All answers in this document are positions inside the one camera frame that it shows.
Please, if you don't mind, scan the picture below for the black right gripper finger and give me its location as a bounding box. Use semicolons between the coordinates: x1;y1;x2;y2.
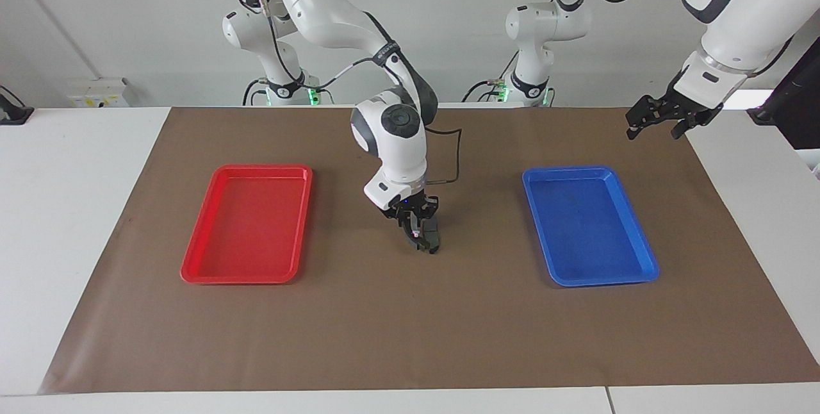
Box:
415;206;438;242
394;215;416;247

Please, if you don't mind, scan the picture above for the black equipment stand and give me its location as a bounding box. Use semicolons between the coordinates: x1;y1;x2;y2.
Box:
746;36;820;151

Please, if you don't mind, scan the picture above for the white wall socket box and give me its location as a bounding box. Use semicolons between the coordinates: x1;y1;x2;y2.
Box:
67;78;132;108

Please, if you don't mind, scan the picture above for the red plastic tray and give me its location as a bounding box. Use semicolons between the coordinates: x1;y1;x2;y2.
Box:
180;164;314;285

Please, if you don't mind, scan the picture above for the brown paper mat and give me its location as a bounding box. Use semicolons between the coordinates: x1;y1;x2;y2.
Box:
37;106;820;395

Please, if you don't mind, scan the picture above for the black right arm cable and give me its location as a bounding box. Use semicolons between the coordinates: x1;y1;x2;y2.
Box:
253;0;463;185

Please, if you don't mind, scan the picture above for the blue plastic tray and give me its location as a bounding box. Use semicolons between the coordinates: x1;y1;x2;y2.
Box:
522;165;660;288

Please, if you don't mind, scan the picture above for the black clamp mount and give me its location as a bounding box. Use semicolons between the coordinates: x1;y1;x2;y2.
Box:
0;86;34;125

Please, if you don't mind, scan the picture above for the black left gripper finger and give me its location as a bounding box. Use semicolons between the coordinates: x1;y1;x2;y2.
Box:
626;95;670;140
671;113;705;140

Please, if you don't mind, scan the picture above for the black base cable bundle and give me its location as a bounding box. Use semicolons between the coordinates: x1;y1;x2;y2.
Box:
242;78;267;107
462;78;513;104

